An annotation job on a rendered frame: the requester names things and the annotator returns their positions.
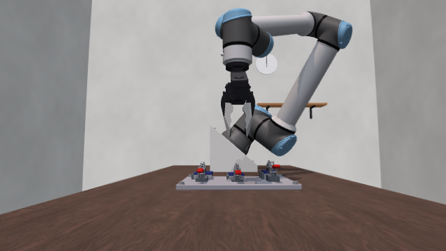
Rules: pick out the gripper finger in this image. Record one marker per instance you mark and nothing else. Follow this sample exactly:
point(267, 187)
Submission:
point(227, 109)
point(248, 109)

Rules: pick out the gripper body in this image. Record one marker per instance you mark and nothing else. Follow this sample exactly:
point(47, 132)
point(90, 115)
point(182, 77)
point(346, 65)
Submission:
point(237, 96)

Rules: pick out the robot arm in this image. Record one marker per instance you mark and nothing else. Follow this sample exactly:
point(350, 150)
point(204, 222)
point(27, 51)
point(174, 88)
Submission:
point(244, 36)

